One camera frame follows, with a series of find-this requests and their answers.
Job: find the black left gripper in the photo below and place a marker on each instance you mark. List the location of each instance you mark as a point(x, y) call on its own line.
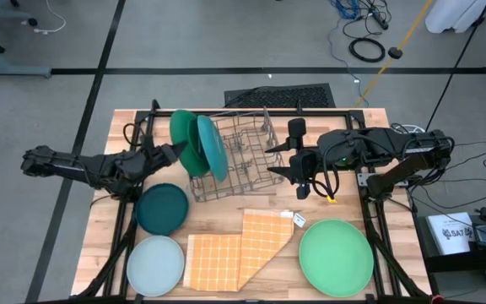
point(154, 160)

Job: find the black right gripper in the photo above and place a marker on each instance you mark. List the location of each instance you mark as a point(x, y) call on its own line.
point(304, 164)

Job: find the dark green plate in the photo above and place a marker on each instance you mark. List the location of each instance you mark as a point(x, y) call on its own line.
point(179, 126)

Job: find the dark teal plate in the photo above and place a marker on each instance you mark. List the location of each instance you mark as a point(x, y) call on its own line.
point(161, 209)

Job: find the light green plate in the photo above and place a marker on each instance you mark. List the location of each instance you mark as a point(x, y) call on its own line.
point(336, 257)

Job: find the pale grey-blue plate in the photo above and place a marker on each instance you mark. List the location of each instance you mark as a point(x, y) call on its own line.
point(155, 266)

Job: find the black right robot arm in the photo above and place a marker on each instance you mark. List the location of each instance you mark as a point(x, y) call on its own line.
point(378, 139)

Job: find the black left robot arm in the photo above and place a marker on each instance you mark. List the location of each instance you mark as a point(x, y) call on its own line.
point(78, 169)

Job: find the black floor mat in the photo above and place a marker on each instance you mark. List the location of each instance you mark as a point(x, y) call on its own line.
point(281, 96)

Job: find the orange checked cloth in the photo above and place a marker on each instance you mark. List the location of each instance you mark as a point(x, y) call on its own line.
point(226, 262)

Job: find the black round weight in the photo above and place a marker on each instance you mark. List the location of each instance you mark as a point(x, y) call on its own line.
point(395, 52)

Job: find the black power strip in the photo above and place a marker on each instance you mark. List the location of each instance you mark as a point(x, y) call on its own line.
point(380, 19)

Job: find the white printed booklet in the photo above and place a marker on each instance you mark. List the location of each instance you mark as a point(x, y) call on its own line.
point(449, 232)

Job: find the grey desk base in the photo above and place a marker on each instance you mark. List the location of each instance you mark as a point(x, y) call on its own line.
point(11, 71)

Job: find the black aluminium table frame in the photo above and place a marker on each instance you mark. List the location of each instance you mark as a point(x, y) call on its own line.
point(331, 114)

